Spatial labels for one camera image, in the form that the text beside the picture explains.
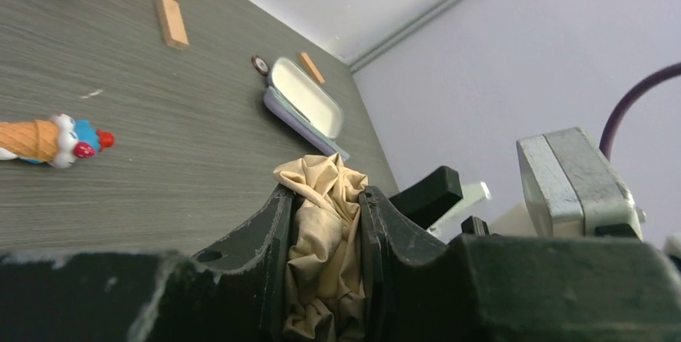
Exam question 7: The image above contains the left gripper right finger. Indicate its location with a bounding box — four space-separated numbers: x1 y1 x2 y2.
359 187 680 341

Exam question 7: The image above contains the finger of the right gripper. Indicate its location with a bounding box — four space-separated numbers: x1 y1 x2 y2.
389 165 463 230

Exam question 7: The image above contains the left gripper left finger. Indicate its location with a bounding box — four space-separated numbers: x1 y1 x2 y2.
1 186 296 341

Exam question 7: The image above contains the white stand holder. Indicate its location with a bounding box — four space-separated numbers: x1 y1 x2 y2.
426 181 491 243

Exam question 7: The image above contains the white glasses case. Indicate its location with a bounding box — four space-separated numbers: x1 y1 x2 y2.
263 57 350 161

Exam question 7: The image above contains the beige folding umbrella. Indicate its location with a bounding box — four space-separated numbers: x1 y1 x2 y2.
273 154 368 341

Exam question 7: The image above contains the small wooden block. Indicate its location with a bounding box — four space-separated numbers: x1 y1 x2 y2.
156 0 190 50
298 51 325 85

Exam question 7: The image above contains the small round poker chip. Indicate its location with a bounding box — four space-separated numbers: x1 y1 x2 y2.
251 55 270 76

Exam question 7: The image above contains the small ice cream toy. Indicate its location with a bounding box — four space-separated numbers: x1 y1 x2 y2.
1 113 115 169

